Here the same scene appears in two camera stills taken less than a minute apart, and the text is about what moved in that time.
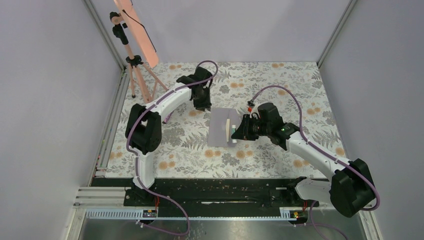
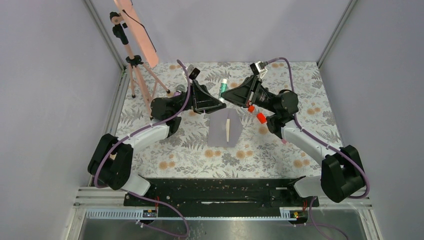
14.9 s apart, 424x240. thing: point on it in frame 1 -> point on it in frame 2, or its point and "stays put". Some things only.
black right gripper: (243, 132) -> (243, 95)
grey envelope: (217, 131) stays put
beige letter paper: (227, 128) stays put
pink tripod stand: (146, 78) stays put
